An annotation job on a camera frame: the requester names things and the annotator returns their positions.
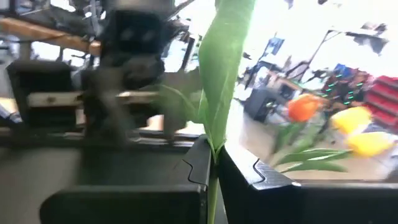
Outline red storage bins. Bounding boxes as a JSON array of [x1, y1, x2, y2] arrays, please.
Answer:
[[363, 74, 398, 128]]

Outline yellow artificial tulip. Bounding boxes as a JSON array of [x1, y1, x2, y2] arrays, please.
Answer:
[[331, 105, 373, 131], [345, 130, 396, 158]]

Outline red artificial tulip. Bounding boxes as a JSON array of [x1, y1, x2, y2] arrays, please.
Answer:
[[155, 0, 257, 224]]

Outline black table mat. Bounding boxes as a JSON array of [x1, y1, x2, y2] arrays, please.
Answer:
[[0, 136, 203, 224]]

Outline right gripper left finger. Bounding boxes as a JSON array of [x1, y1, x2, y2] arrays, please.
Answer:
[[40, 136, 212, 224]]

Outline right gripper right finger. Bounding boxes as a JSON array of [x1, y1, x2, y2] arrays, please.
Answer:
[[218, 145, 398, 224]]

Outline orange artificial tulip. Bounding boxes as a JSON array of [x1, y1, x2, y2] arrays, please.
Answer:
[[275, 93, 327, 156]]

